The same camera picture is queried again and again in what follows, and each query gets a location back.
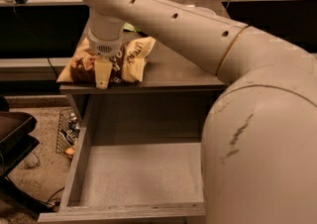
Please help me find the black chair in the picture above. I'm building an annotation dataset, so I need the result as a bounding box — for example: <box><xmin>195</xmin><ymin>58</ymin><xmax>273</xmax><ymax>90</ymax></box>
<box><xmin>0</xmin><ymin>96</ymin><xmax>53</xmax><ymax>215</ymax></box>

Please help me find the black cable on floor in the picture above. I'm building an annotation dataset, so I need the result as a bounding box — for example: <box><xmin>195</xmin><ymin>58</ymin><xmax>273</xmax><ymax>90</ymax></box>
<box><xmin>45</xmin><ymin>186</ymin><xmax>66</xmax><ymax>208</ymax></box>

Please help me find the wire mesh basket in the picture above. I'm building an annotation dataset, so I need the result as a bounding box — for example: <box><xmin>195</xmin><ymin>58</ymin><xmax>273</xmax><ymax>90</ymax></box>
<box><xmin>55</xmin><ymin>108</ymin><xmax>80</xmax><ymax>160</ymax></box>

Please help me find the brown chip bag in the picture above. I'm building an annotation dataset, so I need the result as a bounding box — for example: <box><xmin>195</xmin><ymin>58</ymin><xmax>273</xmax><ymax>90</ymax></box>
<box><xmin>57</xmin><ymin>37</ymin><xmax>156</xmax><ymax>83</ymax></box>

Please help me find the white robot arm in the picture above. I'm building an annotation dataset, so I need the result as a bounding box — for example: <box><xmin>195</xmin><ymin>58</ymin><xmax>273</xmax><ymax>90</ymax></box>
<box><xmin>82</xmin><ymin>0</ymin><xmax>317</xmax><ymax>224</ymax></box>

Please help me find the open grey top drawer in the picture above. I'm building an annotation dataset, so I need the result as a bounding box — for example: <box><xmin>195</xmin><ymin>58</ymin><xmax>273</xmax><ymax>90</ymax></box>
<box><xmin>39</xmin><ymin>123</ymin><xmax>205</xmax><ymax>224</ymax></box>

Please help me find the crumpled paper on floor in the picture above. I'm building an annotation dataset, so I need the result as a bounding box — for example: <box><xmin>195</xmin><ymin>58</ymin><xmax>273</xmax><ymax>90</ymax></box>
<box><xmin>24</xmin><ymin>153</ymin><xmax>40</xmax><ymax>168</ymax></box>

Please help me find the green chip bag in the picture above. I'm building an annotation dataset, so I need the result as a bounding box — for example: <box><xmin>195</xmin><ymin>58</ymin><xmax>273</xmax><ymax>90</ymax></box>
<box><xmin>124</xmin><ymin>23</ymin><xmax>139</xmax><ymax>33</ymax></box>

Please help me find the grey cabinet with top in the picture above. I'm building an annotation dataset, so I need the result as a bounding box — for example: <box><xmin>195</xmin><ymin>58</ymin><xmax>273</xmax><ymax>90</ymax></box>
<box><xmin>60</xmin><ymin>43</ymin><xmax>226</xmax><ymax>145</ymax></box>

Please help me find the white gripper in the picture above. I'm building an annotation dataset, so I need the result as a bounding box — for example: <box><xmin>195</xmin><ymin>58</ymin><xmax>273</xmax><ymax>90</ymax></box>
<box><xmin>87</xmin><ymin>29</ymin><xmax>123</xmax><ymax>89</ymax></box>

